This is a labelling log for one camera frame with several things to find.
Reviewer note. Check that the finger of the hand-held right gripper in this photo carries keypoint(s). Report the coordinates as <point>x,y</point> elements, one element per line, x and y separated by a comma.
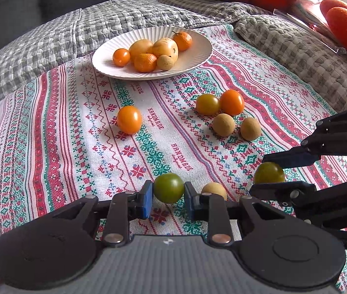
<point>295,158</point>
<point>283,188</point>

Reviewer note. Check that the spotted yellow passion fruit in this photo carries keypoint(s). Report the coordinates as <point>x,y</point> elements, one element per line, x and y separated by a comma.
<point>165,47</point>

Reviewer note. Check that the tan longan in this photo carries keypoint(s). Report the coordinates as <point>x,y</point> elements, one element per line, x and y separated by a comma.
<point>214,187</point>
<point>223,125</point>
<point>164,62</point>
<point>250,128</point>

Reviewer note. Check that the white ribbed plate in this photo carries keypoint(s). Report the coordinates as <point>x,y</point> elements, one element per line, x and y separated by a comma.
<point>201,46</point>

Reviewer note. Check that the beige grey checked quilt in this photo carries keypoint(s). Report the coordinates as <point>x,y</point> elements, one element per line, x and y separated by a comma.
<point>299,55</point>

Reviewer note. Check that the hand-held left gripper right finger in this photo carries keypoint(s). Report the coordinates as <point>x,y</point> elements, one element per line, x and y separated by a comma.
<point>188,199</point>

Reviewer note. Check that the green cherry tomato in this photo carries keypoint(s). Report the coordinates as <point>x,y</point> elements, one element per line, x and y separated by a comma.
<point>168,187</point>

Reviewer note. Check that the yellow-green cherry tomato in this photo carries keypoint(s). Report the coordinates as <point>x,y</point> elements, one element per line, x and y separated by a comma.
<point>268,174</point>

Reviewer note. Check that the red green patterned tablecloth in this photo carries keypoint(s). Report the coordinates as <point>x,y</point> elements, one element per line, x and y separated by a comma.
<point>69,128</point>

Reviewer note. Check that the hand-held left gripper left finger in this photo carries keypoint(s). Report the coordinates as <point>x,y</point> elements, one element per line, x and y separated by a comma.
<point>146,200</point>

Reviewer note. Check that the fine checked beige quilt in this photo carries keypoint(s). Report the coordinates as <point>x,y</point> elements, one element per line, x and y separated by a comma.
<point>207,6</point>

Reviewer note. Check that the dark grey sofa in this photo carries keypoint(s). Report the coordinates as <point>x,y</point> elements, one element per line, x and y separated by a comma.
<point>8,0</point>

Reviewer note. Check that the orange mandarin with stem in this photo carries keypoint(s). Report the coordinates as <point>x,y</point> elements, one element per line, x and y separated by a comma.
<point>183,41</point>

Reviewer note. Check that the orange cherry tomato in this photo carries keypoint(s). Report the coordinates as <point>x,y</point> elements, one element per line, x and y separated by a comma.
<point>121,57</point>
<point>231,102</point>
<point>129,119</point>

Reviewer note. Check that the smooth yellow passion fruit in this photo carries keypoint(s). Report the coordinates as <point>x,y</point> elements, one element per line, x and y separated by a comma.
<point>139,47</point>

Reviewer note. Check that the green-orange cherry tomato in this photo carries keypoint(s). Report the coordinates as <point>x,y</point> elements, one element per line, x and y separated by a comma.
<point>207,104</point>

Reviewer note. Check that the clear plastic sleeve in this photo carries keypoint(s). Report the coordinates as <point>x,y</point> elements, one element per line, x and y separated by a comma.
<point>311,21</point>

